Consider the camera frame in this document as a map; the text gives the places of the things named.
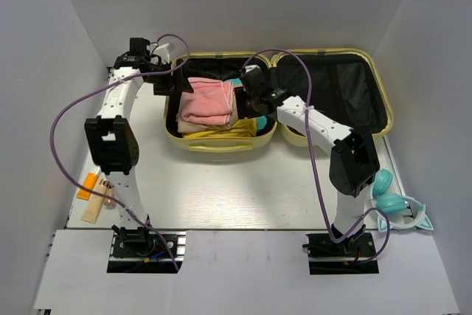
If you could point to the foundation bottle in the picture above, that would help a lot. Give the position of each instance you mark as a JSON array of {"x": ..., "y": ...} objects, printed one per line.
[{"x": 109, "y": 202}]

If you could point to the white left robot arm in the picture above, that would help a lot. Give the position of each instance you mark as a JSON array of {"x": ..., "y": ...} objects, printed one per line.
[{"x": 112, "y": 143}]

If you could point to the orange sunscreen tube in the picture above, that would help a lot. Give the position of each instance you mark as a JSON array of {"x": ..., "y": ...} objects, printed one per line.
[{"x": 89, "y": 184}]

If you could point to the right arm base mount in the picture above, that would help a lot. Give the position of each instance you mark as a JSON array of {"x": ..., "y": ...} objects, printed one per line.
[{"x": 328, "y": 258}]

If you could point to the beige garment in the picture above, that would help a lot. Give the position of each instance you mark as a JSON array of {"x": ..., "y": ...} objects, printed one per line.
[{"x": 185, "y": 127}]

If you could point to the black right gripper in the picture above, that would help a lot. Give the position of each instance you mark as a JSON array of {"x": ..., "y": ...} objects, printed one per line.
[{"x": 243, "y": 111}]

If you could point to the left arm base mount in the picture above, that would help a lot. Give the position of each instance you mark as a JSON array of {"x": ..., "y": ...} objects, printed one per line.
[{"x": 140, "y": 251}]

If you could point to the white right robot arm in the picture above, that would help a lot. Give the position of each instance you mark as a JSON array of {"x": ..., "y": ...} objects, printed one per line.
[{"x": 353, "y": 157}]

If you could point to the yellow hard-shell suitcase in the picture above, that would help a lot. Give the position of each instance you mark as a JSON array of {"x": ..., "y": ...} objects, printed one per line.
[{"x": 346, "y": 87}]

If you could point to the pink towel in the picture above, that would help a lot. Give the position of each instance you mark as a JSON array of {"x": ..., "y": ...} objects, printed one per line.
[{"x": 210, "y": 103}]

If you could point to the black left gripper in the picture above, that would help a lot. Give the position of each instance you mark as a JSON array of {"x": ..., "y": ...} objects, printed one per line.
[{"x": 179, "y": 82}]

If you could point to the teal garment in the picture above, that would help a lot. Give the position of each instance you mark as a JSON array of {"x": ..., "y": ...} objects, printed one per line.
[{"x": 262, "y": 121}]

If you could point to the beige cosmetic tube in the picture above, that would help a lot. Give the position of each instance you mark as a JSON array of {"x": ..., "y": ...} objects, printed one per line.
[{"x": 95, "y": 202}]

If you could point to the yellow garment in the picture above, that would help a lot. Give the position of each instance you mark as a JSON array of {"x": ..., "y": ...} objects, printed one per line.
[{"x": 246, "y": 128}]

